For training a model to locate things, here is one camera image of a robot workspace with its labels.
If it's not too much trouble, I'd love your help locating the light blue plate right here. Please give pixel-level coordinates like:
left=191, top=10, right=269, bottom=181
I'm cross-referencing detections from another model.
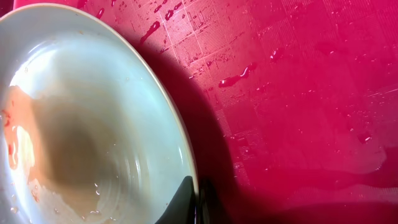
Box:
left=1, top=4, right=198, bottom=223

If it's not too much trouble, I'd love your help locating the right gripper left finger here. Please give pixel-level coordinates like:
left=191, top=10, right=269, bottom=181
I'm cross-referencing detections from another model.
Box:
left=155, top=176, right=196, bottom=224

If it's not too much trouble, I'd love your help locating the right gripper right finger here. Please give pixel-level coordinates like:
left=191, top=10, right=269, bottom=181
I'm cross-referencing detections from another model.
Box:
left=197, top=179, right=224, bottom=224

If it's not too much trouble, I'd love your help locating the red plastic tray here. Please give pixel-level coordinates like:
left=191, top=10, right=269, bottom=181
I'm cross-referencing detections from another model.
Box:
left=12, top=0, right=398, bottom=224

